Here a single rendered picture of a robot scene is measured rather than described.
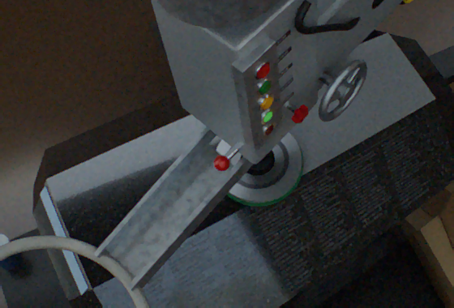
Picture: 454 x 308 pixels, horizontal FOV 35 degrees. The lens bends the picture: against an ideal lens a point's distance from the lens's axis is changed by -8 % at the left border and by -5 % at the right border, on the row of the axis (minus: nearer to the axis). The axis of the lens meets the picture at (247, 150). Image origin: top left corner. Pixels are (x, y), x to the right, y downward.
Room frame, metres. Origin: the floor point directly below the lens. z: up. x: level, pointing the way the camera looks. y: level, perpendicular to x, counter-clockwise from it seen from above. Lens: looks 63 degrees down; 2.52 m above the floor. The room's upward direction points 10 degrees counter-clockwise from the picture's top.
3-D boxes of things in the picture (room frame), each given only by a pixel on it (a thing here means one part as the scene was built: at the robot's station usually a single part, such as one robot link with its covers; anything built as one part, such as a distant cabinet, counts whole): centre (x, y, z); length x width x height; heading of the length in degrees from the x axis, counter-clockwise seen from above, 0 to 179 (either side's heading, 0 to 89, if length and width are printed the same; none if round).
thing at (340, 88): (0.79, -0.19, 1.19); 0.15 x 0.10 x 0.15; 128
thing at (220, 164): (0.68, 0.04, 1.17); 0.08 x 0.03 x 0.03; 128
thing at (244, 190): (0.81, -0.02, 0.84); 0.21 x 0.21 x 0.01
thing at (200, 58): (0.86, -0.08, 1.32); 0.36 x 0.22 x 0.45; 128
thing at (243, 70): (0.68, -0.04, 1.37); 0.08 x 0.03 x 0.28; 128
